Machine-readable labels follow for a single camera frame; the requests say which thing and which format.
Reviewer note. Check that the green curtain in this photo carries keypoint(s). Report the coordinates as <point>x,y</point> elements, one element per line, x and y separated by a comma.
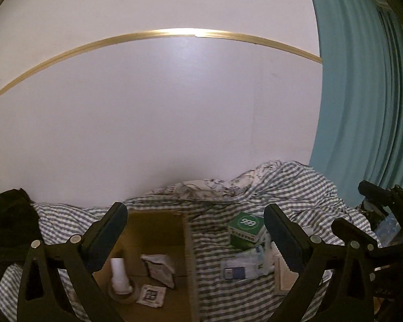
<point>360,130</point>

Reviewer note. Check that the black white sachet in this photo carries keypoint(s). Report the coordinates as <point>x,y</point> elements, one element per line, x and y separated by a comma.
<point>152,296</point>

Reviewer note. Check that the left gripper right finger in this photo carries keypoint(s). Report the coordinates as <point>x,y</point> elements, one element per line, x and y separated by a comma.
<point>348,297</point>

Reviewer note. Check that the silver foil packet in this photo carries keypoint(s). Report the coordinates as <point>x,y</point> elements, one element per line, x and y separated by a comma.
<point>160,268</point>

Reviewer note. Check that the floral patterned pillow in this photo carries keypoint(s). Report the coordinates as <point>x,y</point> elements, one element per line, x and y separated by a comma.
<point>215,189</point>

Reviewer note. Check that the blue label clear bottle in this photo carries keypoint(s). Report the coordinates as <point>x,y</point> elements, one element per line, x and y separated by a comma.
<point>242,268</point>

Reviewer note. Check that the cardboard box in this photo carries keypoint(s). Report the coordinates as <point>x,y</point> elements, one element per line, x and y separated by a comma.
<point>157,250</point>

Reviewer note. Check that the white plastic bottle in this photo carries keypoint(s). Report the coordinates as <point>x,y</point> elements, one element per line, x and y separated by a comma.
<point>119,275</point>

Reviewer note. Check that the gold wall trim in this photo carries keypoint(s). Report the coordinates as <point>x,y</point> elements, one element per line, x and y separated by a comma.
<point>199,33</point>

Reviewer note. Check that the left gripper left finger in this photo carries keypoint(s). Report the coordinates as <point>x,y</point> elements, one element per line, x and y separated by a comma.
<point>41,293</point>

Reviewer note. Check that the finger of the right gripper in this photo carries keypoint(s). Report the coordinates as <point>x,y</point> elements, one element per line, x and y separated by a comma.
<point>376,195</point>
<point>349,233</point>

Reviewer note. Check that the brown box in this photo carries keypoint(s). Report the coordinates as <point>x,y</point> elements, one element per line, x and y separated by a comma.
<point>284,278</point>

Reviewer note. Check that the roll of tape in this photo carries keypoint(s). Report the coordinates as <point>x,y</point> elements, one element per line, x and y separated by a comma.
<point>122,293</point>

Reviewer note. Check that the grey checkered bed sheet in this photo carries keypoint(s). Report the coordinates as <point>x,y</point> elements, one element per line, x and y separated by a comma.
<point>305,196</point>

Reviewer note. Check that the black clothing pile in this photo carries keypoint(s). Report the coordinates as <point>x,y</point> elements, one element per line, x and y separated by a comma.
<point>19,227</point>

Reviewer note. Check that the green 999 medicine box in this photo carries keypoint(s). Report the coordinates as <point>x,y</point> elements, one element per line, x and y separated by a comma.
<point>246,231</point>

